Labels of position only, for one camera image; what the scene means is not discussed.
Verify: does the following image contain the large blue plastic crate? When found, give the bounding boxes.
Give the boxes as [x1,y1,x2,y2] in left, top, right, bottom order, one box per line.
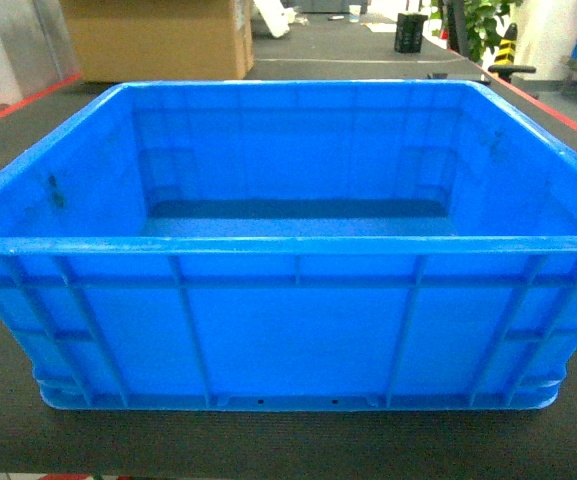
[0,80,577,411]

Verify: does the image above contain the brown cardboard box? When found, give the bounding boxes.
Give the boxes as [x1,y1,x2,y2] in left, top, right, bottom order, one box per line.
[61,0,254,83]

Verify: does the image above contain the white object on table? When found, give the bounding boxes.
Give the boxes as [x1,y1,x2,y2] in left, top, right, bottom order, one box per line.
[252,0,297,38]

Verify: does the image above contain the black mesh container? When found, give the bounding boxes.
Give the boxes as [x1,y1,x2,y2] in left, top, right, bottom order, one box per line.
[394,12,428,54]

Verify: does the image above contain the black chair armrest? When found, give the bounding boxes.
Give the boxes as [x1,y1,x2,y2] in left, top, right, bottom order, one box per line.
[488,64,537,77]

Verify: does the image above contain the green potted plant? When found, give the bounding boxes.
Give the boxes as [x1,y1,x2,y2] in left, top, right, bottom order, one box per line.
[429,0,524,64]

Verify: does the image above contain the yellow black striped post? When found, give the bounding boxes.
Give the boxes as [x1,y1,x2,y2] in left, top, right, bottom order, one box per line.
[494,23,518,82]

